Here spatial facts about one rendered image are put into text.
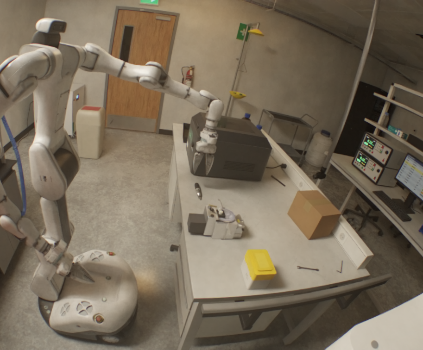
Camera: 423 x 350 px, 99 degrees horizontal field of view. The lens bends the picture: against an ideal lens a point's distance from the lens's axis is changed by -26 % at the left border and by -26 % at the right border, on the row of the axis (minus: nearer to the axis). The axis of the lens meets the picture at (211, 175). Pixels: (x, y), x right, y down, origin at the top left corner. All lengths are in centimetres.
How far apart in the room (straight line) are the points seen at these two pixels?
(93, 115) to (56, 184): 235
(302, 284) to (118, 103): 405
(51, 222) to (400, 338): 119
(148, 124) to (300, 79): 301
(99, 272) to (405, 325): 157
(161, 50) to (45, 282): 372
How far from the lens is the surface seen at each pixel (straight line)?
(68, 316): 149
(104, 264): 162
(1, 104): 75
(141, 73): 105
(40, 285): 156
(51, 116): 91
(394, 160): 272
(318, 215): 124
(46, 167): 95
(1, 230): 194
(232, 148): 145
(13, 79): 71
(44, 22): 89
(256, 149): 150
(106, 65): 108
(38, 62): 73
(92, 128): 330
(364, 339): 28
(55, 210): 112
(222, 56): 435
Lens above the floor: 163
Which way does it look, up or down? 28 degrees down
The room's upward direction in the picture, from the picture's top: 14 degrees clockwise
